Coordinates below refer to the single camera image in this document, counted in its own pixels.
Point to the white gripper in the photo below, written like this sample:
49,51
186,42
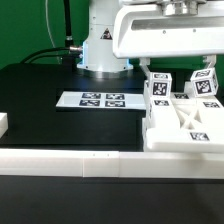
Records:
169,28

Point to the white chair back part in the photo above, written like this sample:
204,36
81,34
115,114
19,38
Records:
183,123

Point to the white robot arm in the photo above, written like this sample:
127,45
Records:
98,56

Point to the white tag sheet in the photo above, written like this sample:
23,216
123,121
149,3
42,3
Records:
101,100

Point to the white U-shaped obstacle frame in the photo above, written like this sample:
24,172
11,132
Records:
167,154

